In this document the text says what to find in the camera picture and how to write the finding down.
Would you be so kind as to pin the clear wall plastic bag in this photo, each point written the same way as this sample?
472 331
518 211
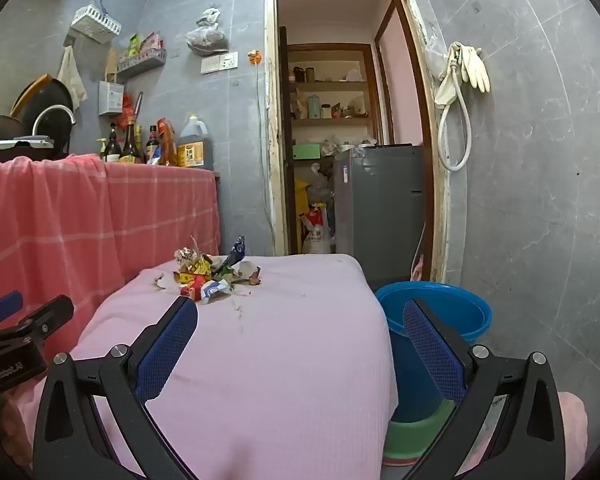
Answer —
434 57

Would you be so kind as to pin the grey washing machine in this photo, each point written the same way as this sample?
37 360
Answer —
380 210

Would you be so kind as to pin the white eggshell piece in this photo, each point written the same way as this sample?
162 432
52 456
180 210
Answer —
158 281
252 272

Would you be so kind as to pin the red checked cloth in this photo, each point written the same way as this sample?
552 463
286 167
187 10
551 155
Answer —
80 220

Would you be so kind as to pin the pile of wrappers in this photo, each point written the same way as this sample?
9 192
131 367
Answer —
195 272

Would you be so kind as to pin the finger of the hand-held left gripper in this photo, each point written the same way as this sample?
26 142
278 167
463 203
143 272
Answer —
45 315
2 304

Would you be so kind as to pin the wooden spatula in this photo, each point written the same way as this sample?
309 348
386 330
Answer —
111 65

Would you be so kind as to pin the orange wooden board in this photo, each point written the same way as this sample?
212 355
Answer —
27 92

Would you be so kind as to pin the chrome faucet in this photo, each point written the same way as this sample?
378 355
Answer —
55 107

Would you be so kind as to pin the small pump bottle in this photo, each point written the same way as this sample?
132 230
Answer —
101 152

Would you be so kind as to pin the white cooktop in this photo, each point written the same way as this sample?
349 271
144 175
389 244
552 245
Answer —
15 144

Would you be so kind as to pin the orange wall hook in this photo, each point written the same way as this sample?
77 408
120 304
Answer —
253 57

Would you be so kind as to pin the green plastic basin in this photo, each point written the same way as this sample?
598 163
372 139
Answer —
415 435

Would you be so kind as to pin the white and red sack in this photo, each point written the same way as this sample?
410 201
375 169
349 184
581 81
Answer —
316 237

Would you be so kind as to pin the steel sharpening rod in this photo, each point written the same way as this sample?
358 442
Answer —
138 102

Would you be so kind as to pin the orange snack packet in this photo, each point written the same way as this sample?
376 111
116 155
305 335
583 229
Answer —
167 142

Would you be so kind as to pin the blue snack wrapper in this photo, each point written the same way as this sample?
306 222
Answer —
237 251

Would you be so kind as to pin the person's right leg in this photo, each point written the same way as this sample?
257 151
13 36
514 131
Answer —
572 425

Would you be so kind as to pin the small lidded jar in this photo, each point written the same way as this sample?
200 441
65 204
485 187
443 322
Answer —
326 111

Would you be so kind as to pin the green box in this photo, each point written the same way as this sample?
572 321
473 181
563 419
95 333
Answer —
306 151

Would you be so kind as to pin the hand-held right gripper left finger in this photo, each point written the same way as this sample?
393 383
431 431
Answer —
167 350

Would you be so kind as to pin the white wall switch socket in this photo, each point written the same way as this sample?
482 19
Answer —
220 62

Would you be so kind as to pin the grey wall rack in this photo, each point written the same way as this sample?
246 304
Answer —
142 62

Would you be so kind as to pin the red seasoning packet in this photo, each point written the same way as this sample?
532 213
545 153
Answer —
151 40

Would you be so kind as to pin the dark sauce bottle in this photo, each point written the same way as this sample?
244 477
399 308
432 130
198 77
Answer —
112 150

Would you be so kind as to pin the hanging clear plastic bag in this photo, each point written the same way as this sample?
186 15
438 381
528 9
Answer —
207 37

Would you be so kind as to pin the black wok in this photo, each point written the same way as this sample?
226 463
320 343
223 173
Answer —
50 92

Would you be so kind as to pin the yellow plastic object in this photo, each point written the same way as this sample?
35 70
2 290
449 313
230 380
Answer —
300 200

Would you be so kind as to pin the wooden shelf unit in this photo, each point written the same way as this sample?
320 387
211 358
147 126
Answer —
330 86

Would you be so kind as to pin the white perforated utensil holder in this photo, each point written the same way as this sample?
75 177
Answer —
111 97

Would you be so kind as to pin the green seasoning packet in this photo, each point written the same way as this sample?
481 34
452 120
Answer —
133 43

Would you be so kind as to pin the red-capped dark bottle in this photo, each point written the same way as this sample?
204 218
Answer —
152 147

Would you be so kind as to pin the blue plastic bucket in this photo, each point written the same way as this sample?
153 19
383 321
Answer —
460 310

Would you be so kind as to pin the white plastic wall basket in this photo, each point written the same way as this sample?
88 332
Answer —
97 25

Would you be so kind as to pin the cream rubber glove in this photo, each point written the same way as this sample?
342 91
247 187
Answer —
475 72

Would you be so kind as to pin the wooden door frame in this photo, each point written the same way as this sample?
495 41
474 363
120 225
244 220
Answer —
276 200

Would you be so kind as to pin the red plastic bag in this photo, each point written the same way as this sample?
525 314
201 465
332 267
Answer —
128 110

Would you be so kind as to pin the green thermos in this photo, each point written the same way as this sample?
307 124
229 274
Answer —
313 107

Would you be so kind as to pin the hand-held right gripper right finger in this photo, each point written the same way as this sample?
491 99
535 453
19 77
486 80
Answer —
435 355

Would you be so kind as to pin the tall soy sauce bottle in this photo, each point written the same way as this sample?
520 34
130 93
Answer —
130 147

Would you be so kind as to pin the metal pot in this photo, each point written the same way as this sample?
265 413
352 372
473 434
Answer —
0 127

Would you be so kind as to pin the yellow-green bottle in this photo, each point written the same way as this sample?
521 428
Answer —
140 135

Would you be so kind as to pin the pink object by door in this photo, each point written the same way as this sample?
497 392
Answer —
417 267

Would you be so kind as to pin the crumpled plastic bags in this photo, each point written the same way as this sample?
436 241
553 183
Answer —
322 180

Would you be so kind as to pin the large cooking oil jug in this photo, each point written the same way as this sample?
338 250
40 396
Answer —
195 150

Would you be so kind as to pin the beige hanging cloth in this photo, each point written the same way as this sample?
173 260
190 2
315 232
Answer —
72 77

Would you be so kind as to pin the pink blanket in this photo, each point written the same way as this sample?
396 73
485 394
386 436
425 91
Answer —
280 360

